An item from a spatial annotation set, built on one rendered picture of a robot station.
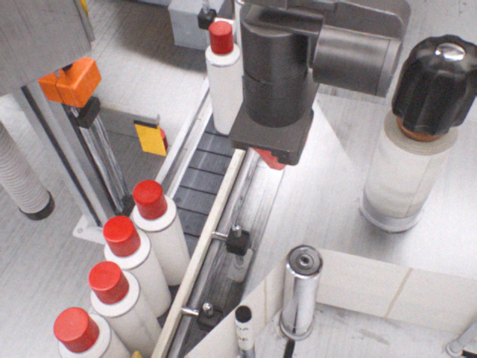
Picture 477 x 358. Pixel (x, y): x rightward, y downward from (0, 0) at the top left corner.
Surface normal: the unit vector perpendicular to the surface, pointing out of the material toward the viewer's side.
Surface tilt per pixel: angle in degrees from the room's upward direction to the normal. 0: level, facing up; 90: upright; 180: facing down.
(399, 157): 90
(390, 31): 71
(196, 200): 0
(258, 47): 90
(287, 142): 1
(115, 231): 3
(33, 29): 90
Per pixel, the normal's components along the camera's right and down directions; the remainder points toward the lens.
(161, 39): -0.04, -0.57
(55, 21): 0.60, 0.64
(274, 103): -0.10, 0.81
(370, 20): -0.39, 0.55
